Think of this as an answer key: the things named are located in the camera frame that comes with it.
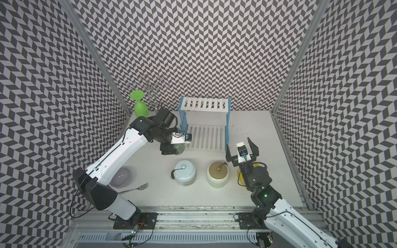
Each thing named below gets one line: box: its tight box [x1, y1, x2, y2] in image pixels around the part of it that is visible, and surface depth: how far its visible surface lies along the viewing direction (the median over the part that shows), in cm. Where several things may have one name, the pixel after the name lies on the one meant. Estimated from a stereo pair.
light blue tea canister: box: [174, 159, 196, 186], surface depth 80 cm
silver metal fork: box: [117, 182, 149, 195], surface depth 84 cm
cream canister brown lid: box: [206, 161, 229, 189], surface depth 81 cm
